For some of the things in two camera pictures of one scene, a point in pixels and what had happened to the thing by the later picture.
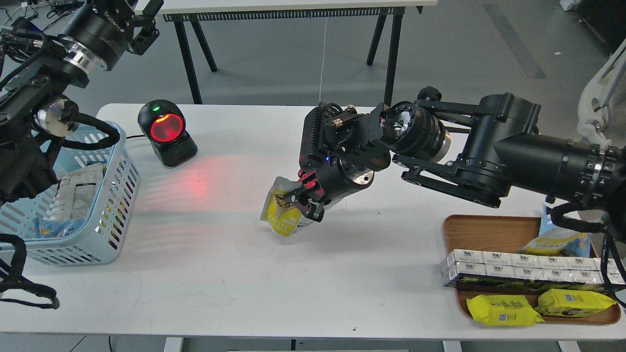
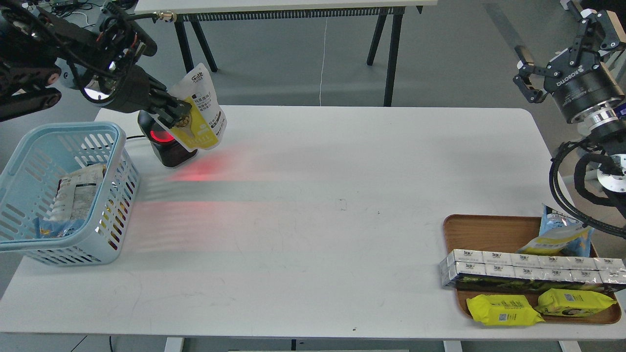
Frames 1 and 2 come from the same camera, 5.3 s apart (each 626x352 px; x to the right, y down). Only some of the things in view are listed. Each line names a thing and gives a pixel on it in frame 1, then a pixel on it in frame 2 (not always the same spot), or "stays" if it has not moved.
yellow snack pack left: [500, 310] stays
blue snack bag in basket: [56, 229] stays
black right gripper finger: [311, 207] to [603, 31]
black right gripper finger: [309, 187] to [527, 67]
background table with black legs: [199, 11] stays
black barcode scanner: [164, 122] stays
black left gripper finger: [148, 33] to [167, 118]
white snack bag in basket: [76, 194] stays
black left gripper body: [97, 37] to [133, 91]
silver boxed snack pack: [481, 270] stays
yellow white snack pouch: [284, 218] to [206, 123]
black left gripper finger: [120, 7] to [161, 98]
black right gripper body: [336, 179] to [586, 92]
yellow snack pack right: [571, 302] stays
